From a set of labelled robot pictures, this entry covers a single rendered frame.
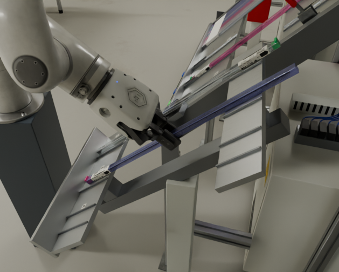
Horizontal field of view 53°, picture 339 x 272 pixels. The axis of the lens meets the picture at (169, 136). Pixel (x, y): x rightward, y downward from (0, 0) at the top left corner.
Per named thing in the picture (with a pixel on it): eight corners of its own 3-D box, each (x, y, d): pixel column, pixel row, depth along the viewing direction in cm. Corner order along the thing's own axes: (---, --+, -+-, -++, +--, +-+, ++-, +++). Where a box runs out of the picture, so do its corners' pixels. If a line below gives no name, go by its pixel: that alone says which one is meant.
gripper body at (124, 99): (95, 86, 52) (152, 127, 56) (115, 53, 60) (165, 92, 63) (74, 112, 57) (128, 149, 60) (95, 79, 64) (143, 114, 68)
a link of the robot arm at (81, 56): (92, 63, 52) (102, 49, 60) (14, 5, 48) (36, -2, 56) (63, 103, 55) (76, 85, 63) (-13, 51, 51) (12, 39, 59)
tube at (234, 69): (280, 43, 59) (277, 38, 59) (281, 47, 58) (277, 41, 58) (101, 151, 87) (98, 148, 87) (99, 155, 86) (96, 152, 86)
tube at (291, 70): (89, 184, 77) (85, 181, 77) (91, 179, 78) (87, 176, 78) (299, 73, 49) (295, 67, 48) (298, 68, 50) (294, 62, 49)
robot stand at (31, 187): (34, 247, 146) (-30, 122, 99) (47, 212, 160) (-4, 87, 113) (75, 249, 146) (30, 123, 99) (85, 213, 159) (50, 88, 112)
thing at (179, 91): (178, 135, 98) (160, 119, 96) (220, 36, 145) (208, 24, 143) (181, 134, 97) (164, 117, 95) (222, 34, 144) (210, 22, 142)
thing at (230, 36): (175, 128, 97) (167, 120, 96) (218, 30, 144) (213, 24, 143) (225, 95, 85) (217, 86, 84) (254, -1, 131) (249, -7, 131)
